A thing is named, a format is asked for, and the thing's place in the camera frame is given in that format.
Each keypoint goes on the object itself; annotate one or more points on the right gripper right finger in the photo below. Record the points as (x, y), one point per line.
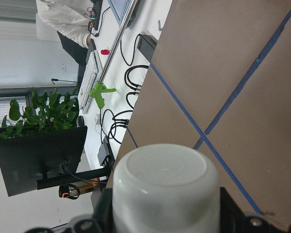
(231, 216)

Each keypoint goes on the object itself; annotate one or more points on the red small object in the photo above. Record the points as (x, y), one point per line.
(105, 52)

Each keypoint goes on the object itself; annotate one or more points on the white ikea cup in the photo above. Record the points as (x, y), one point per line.
(166, 188)

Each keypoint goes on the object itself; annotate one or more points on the white keyboard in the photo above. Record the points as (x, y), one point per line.
(91, 76)

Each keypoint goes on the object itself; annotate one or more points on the metal reacher grabber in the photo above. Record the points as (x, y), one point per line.
(100, 88)

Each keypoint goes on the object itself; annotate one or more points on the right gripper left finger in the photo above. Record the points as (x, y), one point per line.
(103, 213)

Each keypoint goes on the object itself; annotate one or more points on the green potted plant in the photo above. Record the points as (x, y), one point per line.
(49, 112)

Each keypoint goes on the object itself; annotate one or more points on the black power adapter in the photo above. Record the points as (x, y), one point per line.
(146, 46)

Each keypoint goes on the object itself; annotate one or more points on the person in white coat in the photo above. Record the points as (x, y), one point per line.
(67, 17)

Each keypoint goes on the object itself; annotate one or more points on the black monitor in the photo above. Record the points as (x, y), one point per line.
(41, 161)

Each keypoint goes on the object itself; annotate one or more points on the teach pendant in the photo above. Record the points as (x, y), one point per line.
(119, 8)

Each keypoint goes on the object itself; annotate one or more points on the black electronics board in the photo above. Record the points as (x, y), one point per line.
(94, 14)

